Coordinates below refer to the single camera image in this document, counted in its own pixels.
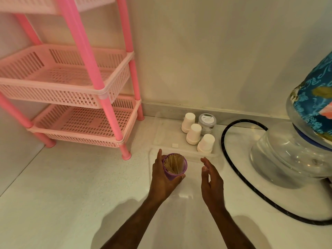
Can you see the person's right hand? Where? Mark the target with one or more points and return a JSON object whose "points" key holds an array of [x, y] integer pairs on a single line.
{"points": [[214, 189]]}

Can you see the person's left hand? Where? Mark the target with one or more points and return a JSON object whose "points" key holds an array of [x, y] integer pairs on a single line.
{"points": [[158, 181]]}

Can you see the person's left thumb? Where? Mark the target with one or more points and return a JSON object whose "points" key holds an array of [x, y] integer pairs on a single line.
{"points": [[158, 159]]}

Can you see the person's right thumb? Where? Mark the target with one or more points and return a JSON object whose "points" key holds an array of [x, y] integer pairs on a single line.
{"points": [[205, 176]]}

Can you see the purple plastic cup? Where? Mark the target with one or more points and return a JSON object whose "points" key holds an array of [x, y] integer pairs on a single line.
{"points": [[173, 176]]}

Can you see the person's left forearm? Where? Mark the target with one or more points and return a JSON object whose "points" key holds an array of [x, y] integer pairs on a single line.
{"points": [[134, 223]]}

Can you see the person's right forearm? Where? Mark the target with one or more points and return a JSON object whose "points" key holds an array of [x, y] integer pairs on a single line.
{"points": [[229, 228]]}

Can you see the bundle of wooden toothpicks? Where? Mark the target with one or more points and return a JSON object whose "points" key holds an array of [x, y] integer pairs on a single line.
{"points": [[174, 163]]}

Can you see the clear plastic tray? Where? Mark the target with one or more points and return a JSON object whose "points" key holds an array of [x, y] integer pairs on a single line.
{"points": [[167, 132]]}

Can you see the clear jar with grey lid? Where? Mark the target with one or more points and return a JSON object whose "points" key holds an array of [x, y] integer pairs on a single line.
{"points": [[207, 121]]}

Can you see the clear water bottle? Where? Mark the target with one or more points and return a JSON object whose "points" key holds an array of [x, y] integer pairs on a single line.
{"points": [[291, 108]]}

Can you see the pink plastic basket rack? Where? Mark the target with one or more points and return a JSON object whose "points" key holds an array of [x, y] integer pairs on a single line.
{"points": [[85, 49]]}

